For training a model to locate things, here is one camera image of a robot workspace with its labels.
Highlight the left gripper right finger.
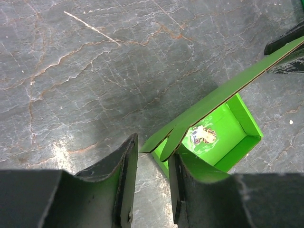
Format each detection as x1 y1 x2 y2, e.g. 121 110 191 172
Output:
169 154 304 228

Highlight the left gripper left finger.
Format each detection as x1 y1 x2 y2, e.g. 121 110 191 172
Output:
0 133 138 228

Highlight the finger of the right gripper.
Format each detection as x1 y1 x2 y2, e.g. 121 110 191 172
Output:
267 48 304 74
264 21 304 56

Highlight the green paper box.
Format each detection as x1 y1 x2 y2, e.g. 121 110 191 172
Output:
140 38 304 180

